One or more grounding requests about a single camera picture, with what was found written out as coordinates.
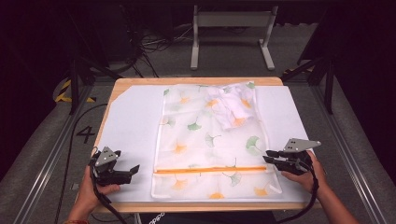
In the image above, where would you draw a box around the black tripod stand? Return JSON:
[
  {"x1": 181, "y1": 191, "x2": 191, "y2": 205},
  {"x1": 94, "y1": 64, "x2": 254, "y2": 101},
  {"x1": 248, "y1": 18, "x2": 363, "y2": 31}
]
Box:
[
  {"x1": 280, "y1": 8, "x2": 337, "y2": 116},
  {"x1": 64, "y1": 8, "x2": 123, "y2": 117}
]

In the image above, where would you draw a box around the yellow black hazard tape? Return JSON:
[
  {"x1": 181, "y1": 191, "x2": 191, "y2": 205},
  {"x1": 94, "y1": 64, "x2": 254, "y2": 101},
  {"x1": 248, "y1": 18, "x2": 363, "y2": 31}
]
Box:
[{"x1": 54, "y1": 78, "x2": 96, "y2": 104}]

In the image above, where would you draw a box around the white table mat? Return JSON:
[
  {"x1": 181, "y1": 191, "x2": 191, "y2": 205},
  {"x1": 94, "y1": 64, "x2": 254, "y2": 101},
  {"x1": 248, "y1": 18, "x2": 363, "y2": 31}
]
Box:
[{"x1": 96, "y1": 84, "x2": 313, "y2": 203}]

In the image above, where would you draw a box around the leaf print mesh laundry bag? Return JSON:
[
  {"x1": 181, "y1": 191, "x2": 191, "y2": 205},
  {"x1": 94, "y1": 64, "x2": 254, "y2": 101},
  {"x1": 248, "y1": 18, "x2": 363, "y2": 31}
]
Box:
[{"x1": 150, "y1": 81, "x2": 283, "y2": 201}]

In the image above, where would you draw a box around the wooden table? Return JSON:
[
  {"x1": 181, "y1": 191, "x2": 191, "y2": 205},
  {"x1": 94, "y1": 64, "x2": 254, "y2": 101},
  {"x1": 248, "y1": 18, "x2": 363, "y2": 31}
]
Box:
[{"x1": 92, "y1": 77, "x2": 322, "y2": 215}]

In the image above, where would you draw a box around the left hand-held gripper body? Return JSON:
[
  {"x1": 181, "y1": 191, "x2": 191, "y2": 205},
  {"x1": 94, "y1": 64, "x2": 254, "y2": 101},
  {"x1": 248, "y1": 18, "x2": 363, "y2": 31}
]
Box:
[{"x1": 90, "y1": 146, "x2": 133, "y2": 188}]

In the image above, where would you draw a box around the black floor cable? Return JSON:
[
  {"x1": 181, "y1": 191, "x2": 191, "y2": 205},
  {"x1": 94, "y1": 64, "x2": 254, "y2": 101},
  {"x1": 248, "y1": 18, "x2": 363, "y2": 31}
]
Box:
[{"x1": 53, "y1": 103, "x2": 108, "y2": 224}]

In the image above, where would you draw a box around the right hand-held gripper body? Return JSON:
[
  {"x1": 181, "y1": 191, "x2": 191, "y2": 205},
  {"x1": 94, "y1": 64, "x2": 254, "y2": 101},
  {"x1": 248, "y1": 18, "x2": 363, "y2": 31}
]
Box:
[{"x1": 277, "y1": 138, "x2": 322, "y2": 176}]

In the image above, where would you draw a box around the person's right hand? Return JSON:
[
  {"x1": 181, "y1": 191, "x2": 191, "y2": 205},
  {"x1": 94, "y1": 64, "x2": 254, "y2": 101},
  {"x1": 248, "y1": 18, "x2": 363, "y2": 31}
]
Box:
[{"x1": 281, "y1": 150, "x2": 329, "y2": 196}]

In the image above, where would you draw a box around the person's left hand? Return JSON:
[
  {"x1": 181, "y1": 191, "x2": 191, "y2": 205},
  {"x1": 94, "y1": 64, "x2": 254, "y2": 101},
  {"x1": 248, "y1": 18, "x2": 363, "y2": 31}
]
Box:
[{"x1": 72, "y1": 165, "x2": 121, "y2": 217}]

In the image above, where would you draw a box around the white metal stand frame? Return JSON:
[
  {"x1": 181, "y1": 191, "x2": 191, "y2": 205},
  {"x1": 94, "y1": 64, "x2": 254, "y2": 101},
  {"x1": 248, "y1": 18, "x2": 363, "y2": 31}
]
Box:
[{"x1": 190, "y1": 4, "x2": 279, "y2": 71}]

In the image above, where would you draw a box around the bundle of black cables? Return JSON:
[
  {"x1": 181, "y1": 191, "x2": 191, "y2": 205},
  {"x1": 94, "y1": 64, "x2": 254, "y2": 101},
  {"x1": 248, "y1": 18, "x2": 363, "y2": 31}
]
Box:
[{"x1": 106, "y1": 6, "x2": 195, "y2": 79}]

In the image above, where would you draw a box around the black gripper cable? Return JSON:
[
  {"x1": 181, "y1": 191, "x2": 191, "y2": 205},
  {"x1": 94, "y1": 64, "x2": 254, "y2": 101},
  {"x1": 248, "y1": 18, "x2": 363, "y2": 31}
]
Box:
[
  {"x1": 276, "y1": 159, "x2": 320, "y2": 224},
  {"x1": 89, "y1": 147, "x2": 129, "y2": 224}
]

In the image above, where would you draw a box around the aluminium floor rail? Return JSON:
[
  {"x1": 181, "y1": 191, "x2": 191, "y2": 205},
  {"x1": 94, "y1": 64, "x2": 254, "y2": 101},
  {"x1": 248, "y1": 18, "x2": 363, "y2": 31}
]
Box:
[
  {"x1": 11, "y1": 83, "x2": 95, "y2": 224},
  {"x1": 310, "y1": 83, "x2": 390, "y2": 224}
]

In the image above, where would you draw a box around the white garment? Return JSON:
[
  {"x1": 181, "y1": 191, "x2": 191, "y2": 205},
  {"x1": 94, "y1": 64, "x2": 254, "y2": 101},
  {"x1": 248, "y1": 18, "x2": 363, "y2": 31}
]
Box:
[{"x1": 205, "y1": 85, "x2": 258, "y2": 132}]

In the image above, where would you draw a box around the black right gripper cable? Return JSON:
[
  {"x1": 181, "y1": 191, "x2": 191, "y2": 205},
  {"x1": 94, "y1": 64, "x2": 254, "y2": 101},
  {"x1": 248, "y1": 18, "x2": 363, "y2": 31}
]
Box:
[{"x1": 276, "y1": 159, "x2": 320, "y2": 224}]

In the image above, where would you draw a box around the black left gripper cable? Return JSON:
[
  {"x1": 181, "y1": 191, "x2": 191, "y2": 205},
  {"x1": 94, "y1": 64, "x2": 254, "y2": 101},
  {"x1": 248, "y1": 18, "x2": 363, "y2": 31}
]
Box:
[{"x1": 89, "y1": 147, "x2": 129, "y2": 224}]

